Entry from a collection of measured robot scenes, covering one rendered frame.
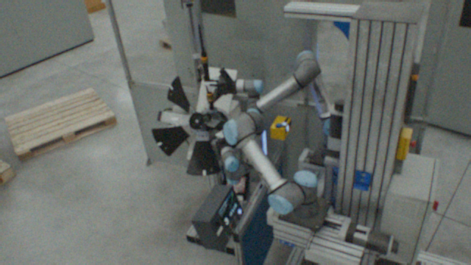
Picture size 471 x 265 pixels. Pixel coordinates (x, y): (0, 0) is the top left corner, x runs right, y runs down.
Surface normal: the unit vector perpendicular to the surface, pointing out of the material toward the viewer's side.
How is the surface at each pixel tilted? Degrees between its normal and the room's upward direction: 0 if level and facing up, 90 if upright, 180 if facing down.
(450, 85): 90
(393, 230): 90
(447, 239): 0
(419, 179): 0
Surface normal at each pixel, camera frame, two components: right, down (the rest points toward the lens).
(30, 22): 0.76, 0.30
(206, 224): -0.40, 0.55
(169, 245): -0.09, -0.82
